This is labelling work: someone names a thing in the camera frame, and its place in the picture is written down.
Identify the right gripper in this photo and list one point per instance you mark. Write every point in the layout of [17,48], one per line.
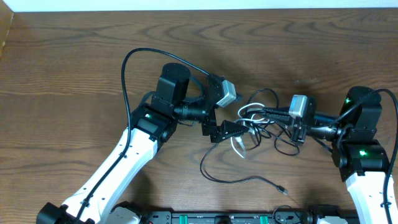
[299,125]

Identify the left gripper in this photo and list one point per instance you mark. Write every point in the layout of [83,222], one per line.
[210,116]

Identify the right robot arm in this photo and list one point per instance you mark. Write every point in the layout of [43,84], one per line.
[363,163]

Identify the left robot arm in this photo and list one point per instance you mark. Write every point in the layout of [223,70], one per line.
[150,125]

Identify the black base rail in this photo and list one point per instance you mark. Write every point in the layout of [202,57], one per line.
[236,217]

